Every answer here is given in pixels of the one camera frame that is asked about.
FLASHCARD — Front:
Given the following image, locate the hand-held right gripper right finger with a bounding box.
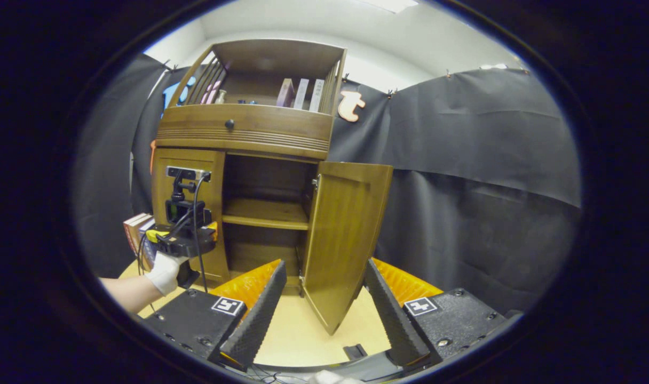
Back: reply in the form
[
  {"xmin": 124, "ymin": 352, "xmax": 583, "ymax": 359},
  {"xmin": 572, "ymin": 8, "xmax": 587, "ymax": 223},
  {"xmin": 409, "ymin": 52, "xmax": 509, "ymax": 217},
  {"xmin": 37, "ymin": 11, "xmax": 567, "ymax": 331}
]
[{"xmin": 363, "ymin": 257, "xmax": 509, "ymax": 372}]

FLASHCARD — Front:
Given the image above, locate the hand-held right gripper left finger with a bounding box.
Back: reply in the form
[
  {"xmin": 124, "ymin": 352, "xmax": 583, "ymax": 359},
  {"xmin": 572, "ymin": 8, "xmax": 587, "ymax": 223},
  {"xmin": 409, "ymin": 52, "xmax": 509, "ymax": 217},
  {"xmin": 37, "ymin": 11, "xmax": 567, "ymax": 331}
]
[{"xmin": 142, "ymin": 259, "xmax": 288, "ymax": 372}]

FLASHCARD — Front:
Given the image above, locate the wooden double-door shoe cabinet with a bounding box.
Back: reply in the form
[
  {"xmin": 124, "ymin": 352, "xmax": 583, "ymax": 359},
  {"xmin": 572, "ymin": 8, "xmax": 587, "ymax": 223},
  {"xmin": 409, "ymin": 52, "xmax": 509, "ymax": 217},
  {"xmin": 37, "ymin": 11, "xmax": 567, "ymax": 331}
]
[{"xmin": 152, "ymin": 39, "xmax": 348, "ymax": 297}]

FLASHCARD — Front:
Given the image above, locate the wooden inner cabinet shelf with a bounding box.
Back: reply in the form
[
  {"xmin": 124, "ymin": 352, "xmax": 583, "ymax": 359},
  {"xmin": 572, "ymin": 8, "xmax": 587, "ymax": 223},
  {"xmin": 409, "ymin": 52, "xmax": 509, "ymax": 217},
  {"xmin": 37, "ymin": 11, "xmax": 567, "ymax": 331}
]
[{"xmin": 221, "ymin": 198, "xmax": 311, "ymax": 231}]

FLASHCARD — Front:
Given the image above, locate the red-brown hardcover book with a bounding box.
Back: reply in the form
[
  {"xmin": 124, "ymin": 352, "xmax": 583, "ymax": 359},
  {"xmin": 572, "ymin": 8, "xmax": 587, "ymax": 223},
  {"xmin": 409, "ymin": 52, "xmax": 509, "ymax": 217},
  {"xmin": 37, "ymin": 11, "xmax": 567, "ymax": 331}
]
[{"xmin": 123, "ymin": 212, "xmax": 152, "ymax": 257}]

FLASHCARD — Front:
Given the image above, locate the wooden drawer with black knob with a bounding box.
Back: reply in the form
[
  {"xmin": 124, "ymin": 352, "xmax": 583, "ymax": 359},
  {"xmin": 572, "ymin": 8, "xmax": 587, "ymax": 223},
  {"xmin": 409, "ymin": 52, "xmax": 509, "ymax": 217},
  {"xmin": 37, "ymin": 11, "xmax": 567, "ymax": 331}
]
[{"xmin": 155, "ymin": 103, "xmax": 335, "ymax": 161}]

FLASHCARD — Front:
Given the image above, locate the black backdrop cloth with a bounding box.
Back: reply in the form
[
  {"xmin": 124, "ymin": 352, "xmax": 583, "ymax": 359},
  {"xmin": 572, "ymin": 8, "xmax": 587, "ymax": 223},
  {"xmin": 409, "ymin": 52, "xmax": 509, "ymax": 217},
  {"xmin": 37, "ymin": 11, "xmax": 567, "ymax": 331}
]
[{"xmin": 73, "ymin": 53, "xmax": 582, "ymax": 316}]

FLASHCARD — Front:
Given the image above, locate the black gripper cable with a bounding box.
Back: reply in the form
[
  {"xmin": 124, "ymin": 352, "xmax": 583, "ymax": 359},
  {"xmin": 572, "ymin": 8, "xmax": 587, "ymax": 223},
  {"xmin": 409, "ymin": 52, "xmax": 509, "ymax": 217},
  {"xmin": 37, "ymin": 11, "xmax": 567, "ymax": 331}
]
[{"xmin": 190, "ymin": 172, "xmax": 212, "ymax": 294}]

